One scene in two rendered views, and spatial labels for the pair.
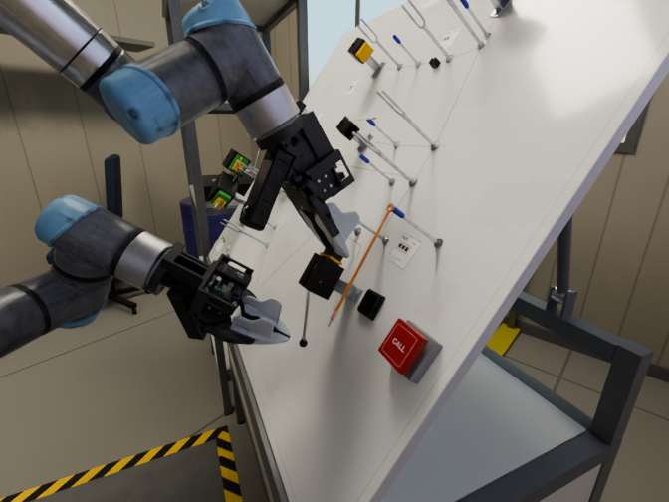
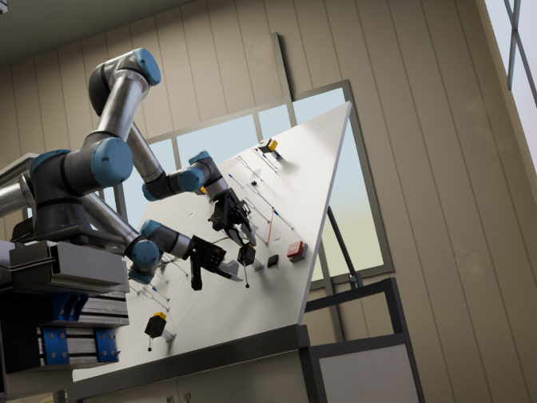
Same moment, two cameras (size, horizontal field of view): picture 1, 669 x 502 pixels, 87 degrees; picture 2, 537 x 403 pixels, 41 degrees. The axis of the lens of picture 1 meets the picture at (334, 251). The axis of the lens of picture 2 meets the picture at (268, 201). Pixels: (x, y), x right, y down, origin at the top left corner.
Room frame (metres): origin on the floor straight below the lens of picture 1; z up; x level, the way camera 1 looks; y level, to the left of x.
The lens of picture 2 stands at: (-1.64, 1.02, 0.72)
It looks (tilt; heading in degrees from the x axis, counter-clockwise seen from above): 14 degrees up; 333
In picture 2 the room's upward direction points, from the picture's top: 11 degrees counter-clockwise
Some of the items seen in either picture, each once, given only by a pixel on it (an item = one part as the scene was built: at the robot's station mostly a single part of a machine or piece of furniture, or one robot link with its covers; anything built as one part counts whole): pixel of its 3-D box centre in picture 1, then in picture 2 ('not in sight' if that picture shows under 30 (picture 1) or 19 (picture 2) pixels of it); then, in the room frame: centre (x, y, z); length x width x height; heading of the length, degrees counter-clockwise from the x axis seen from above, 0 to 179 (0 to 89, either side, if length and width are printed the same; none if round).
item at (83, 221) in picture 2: not in sight; (61, 222); (0.18, 0.67, 1.21); 0.15 x 0.15 x 0.10
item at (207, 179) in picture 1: (233, 185); not in sight; (1.65, 0.47, 1.09); 0.35 x 0.33 x 0.07; 24
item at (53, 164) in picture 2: not in sight; (58, 179); (0.18, 0.67, 1.33); 0.13 x 0.12 x 0.14; 41
